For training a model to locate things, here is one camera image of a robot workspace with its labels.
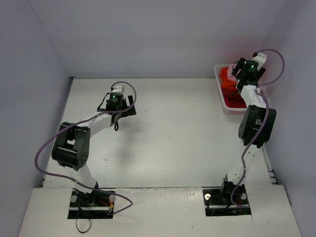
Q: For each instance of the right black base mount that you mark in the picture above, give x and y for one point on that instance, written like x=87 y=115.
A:
x=217 y=206

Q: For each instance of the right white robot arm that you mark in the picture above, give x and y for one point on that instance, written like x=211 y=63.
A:
x=255 y=128

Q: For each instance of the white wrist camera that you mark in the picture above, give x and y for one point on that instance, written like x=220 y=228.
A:
x=260 y=58
x=118 y=89

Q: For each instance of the dark red t shirt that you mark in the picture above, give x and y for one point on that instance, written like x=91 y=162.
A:
x=234 y=102

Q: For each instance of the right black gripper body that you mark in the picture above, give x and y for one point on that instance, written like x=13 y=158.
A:
x=238 y=67

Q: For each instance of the pink t shirt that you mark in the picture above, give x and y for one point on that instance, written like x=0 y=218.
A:
x=230 y=75

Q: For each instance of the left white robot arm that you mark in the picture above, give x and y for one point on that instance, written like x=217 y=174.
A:
x=71 y=148

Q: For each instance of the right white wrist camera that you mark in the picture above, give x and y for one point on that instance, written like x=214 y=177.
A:
x=260 y=58

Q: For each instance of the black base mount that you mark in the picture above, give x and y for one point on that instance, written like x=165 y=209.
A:
x=217 y=206
x=91 y=206

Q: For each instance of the orange t shirt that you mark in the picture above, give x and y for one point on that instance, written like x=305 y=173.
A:
x=228 y=88

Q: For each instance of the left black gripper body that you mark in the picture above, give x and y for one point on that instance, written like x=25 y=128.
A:
x=127 y=111

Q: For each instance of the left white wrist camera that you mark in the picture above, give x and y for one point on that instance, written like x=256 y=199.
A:
x=118 y=89

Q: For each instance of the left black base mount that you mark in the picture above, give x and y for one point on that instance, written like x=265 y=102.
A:
x=91 y=206

